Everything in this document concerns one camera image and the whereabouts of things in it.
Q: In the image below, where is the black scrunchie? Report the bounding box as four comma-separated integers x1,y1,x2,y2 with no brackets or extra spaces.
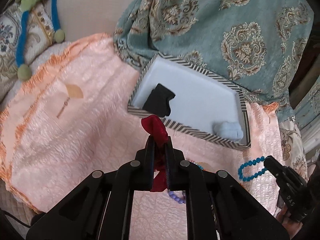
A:
143,83,176,118

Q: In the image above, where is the light blue scrunchie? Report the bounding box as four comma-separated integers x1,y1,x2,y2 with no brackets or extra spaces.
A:
213,121,244,141

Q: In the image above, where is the blue bead bracelet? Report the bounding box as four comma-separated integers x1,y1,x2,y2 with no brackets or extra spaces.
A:
237,156,270,183

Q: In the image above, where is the beige quilted bedspread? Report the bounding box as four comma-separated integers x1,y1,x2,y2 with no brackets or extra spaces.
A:
0,177,38,220

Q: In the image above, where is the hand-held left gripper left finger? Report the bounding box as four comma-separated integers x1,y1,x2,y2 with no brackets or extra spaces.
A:
26,135,155,240

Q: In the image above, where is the multicoloured bead bracelet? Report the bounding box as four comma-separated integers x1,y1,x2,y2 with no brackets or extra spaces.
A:
189,158,204,171

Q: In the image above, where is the red scrunchie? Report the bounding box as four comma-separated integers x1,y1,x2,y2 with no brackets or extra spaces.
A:
141,114,168,193

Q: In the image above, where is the purple bead bracelet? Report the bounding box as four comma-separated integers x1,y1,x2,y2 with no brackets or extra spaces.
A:
168,190,187,205

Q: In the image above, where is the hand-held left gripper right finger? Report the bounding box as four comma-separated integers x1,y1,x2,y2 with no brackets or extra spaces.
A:
164,135,290,240

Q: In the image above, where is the teal damask pillow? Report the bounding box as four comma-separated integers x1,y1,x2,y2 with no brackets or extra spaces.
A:
112,0,316,122

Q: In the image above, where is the peach fuzzy blanket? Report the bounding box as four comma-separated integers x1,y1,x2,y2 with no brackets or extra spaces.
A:
0,32,284,215

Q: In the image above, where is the black cable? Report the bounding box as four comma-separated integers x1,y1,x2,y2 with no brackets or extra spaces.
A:
2,210,32,229

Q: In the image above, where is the person's right hand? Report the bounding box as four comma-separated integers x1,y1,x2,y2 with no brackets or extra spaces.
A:
276,201,302,240

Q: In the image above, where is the striped box with white inside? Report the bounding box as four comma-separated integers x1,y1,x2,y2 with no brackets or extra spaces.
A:
127,51,252,152

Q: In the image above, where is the green and blue plush toy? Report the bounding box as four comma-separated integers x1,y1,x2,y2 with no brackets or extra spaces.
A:
14,0,66,82

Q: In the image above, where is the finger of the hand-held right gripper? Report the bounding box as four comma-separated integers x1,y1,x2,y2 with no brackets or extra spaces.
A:
263,155,288,182

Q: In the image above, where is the beige floral cushion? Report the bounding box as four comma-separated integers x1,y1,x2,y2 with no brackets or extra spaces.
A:
0,4,57,102

